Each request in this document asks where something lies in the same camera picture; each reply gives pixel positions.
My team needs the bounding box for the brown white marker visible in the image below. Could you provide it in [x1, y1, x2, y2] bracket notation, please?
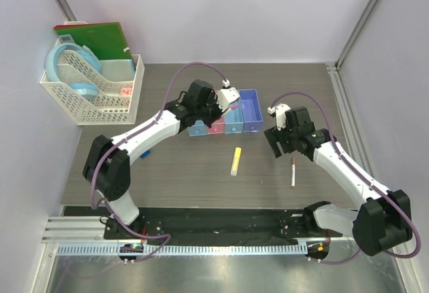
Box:
[290, 158, 296, 189]

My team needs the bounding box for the light blue bin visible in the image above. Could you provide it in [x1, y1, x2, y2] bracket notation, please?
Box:
[187, 120, 207, 137]

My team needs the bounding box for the pink bin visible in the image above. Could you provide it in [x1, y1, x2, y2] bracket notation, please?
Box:
[204, 91, 223, 134]

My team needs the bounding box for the yellow highlighter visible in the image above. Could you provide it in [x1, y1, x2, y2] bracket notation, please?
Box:
[230, 147, 242, 176]

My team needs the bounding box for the blue white eraser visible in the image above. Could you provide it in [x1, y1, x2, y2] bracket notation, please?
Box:
[140, 150, 151, 158]

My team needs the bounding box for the purple bin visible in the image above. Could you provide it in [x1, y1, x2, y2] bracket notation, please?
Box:
[239, 89, 263, 133]

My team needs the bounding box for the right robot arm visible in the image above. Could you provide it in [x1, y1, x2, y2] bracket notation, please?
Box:
[265, 104, 417, 256]

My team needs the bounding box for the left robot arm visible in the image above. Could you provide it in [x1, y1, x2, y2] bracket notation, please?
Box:
[82, 80, 263, 239]

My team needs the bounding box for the white perforated file rack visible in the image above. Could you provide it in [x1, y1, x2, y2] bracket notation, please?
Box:
[40, 50, 145, 125]

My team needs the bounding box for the green folder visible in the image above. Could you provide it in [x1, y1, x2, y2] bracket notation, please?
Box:
[54, 22, 132, 60]

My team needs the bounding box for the light blue headband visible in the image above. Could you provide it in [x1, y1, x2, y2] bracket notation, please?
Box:
[45, 43, 102, 101]

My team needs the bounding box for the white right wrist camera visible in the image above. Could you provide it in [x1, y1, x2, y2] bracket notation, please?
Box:
[267, 103, 291, 131]

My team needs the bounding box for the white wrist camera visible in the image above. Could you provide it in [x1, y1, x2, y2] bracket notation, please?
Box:
[267, 103, 291, 131]
[217, 78, 240, 112]

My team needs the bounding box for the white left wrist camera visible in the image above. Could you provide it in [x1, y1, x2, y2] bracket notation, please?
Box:
[217, 78, 240, 112]

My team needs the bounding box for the aluminium frame rail right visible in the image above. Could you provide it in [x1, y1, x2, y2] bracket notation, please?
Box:
[326, 0, 381, 175]

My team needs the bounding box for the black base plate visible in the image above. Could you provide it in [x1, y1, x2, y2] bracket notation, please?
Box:
[64, 206, 343, 245]

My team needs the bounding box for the slotted cable duct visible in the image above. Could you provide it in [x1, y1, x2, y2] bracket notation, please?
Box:
[56, 242, 308, 257]

